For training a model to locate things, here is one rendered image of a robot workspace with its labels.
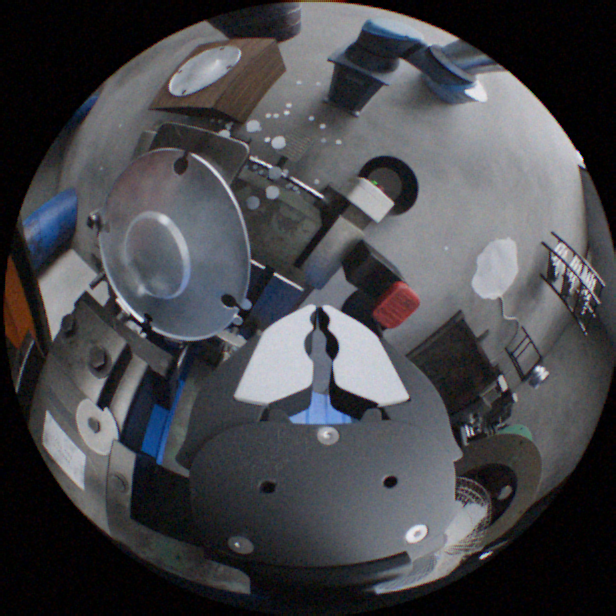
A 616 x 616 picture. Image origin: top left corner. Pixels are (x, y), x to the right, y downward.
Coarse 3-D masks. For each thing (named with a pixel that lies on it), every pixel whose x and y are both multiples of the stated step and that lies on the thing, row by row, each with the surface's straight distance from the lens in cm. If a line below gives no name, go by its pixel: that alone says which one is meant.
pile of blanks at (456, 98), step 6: (426, 78) 133; (426, 84) 134; (432, 84) 131; (432, 90) 134; (438, 90) 131; (444, 90) 128; (438, 96) 134; (444, 96) 132; (450, 96) 130; (456, 96) 127; (462, 96) 124; (468, 96) 122; (450, 102) 137; (456, 102) 134; (462, 102) 133; (468, 102) 133
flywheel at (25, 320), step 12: (12, 252) 54; (12, 264) 51; (12, 276) 52; (12, 288) 52; (12, 300) 54; (24, 300) 55; (12, 312) 56; (24, 312) 57; (12, 324) 60; (24, 324) 58; (12, 336) 61; (24, 336) 59; (36, 336) 62
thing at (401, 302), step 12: (396, 288) 28; (408, 288) 29; (384, 300) 28; (396, 300) 29; (408, 300) 30; (372, 312) 29; (384, 312) 30; (396, 312) 30; (408, 312) 31; (384, 324) 31; (396, 324) 32
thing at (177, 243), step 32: (160, 160) 26; (192, 160) 23; (128, 192) 31; (160, 192) 26; (192, 192) 23; (224, 192) 22; (128, 224) 32; (160, 224) 26; (192, 224) 24; (224, 224) 22; (128, 256) 33; (160, 256) 28; (192, 256) 25; (224, 256) 23; (128, 288) 38; (160, 288) 31; (192, 288) 28; (224, 288) 26; (160, 320) 37; (192, 320) 32; (224, 320) 29
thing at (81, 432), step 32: (64, 320) 25; (96, 320) 25; (64, 352) 24; (96, 352) 21; (128, 352) 23; (64, 384) 27; (96, 384) 21; (128, 384) 24; (32, 416) 31; (64, 416) 26; (96, 416) 23; (128, 416) 23; (64, 448) 27; (96, 448) 23; (64, 480) 29; (96, 480) 25; (96, 512) 27
